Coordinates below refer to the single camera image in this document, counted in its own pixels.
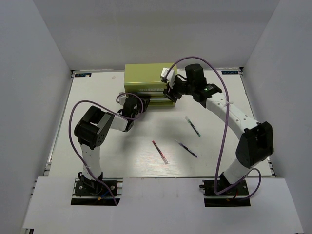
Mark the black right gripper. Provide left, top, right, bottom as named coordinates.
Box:
left=163, top=76, right=195, bottom=103

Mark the green gel pen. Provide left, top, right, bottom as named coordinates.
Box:
left=185, top=116, right=201, bottom=137

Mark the red gel pen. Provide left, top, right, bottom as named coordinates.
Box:
left=152, top=140, right=169, bottom=165

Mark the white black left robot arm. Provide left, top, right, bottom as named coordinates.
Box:
left=74, top=93, right=151, bottom=195

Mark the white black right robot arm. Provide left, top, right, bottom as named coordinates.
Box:
left=160, top=64, right=274, bottom=195

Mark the green metal tool chest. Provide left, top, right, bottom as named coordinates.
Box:
left=124, top=63, right=172, bottom=93

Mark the purple gel pen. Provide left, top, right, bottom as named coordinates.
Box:
left=175, top=140, right=198, bottom=158

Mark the right blue table label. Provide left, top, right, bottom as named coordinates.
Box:
left=221, top=70, right=239, bottom=75

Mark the blue table label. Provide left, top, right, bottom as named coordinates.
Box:
left=221, top=70, right=239, bottom=75
left=75, top=73, right=92, bottom=78

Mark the left blue table label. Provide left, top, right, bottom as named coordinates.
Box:
left=75, top=73, right=92, bottom=78

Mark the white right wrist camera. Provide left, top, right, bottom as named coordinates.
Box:
left=160, top=68, right=176, bottom=89

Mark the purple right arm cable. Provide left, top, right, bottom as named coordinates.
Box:
left=165, top=56, right=262, bottom=200

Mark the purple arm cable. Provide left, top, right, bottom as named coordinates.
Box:
left=69, top=94, right=146, bottom=205
left=165, top=56, right=262, bottom=200

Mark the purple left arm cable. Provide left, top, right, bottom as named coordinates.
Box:
left=69, top=94, right=146, bottom=205

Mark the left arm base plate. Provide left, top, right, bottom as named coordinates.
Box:
left=71, top=178, right=123, bottom=206

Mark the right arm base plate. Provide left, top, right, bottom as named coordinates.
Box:
left=199, top=180, right=251, bottom=208

